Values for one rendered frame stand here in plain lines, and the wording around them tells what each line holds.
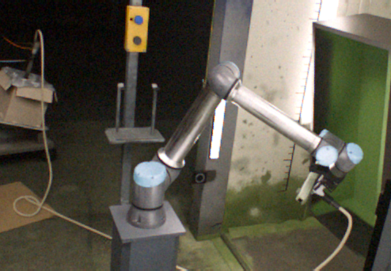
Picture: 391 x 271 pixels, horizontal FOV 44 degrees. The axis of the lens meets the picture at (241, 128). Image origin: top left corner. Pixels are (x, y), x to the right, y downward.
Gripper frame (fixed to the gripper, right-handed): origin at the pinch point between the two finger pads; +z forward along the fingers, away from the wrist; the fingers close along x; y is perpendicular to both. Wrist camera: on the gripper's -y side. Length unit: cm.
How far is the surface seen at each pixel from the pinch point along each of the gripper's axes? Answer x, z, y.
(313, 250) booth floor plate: 41, 93, 40
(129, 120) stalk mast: 15, 62, -111
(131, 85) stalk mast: 23, 43, -120
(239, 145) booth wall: 48, 57, -45
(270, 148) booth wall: 65, 59, -27
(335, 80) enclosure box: 59, -21, -21
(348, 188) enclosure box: 56, 38, 29
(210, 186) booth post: 26, 83, -45
